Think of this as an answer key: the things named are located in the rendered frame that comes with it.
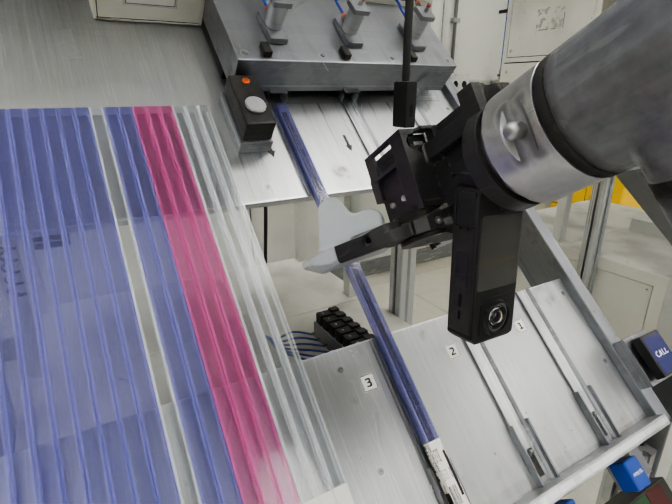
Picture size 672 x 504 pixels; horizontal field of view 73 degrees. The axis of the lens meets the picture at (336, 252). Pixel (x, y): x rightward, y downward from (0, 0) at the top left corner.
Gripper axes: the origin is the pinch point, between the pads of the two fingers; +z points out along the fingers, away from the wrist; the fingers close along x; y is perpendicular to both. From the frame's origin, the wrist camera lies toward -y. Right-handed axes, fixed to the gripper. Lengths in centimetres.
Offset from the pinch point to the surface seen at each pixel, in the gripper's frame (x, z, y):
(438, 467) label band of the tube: 0.6, -1.7, -19.9
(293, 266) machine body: -25, 78, 14
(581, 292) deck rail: -30.5, 1.1, -9.9
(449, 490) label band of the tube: 0.6, -2.3, -21.8
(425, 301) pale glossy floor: -130, 162, -6
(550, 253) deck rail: -30.1, 3.1, -3.9
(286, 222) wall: -71, 179, 54
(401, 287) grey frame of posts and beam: -32, 42, -1
